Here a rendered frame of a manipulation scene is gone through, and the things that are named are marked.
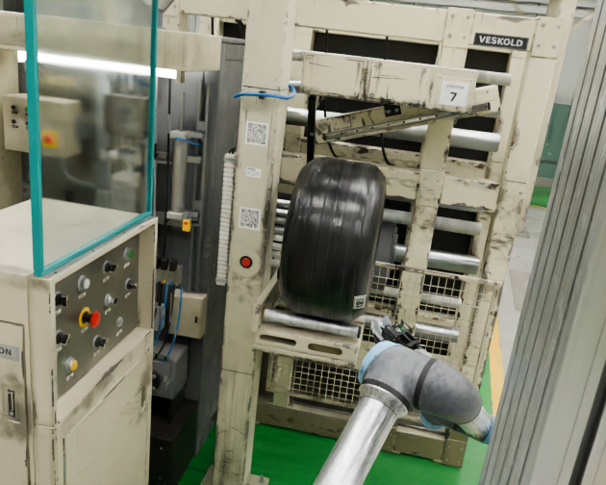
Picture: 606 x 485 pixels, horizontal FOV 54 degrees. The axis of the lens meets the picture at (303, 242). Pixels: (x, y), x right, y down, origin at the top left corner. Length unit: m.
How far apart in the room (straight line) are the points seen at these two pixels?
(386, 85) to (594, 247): 1.73
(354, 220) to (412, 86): 0.58
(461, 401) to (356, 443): 0.24
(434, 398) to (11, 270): 0.94
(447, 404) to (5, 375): 0.98
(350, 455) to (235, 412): 1.16
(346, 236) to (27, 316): 0.91
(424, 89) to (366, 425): 1.26
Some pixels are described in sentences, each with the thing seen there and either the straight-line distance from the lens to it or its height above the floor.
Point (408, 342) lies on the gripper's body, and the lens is 1.72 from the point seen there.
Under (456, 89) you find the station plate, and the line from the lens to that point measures 2.15.
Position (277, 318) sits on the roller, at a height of 0.91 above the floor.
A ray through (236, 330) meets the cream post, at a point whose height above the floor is 0.79.
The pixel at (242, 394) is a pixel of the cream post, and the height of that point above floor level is 0.53.
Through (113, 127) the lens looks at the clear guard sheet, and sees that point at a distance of 1.56.
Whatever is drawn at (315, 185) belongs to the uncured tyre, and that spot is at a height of 1.39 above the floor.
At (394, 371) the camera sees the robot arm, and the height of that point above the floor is 1.16.
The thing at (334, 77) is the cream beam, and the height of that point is 1.71.
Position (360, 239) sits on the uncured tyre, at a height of 1.26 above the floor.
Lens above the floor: 1.79
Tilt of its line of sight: 18 degrees down
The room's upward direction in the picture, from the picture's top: 7 degrees clockwise
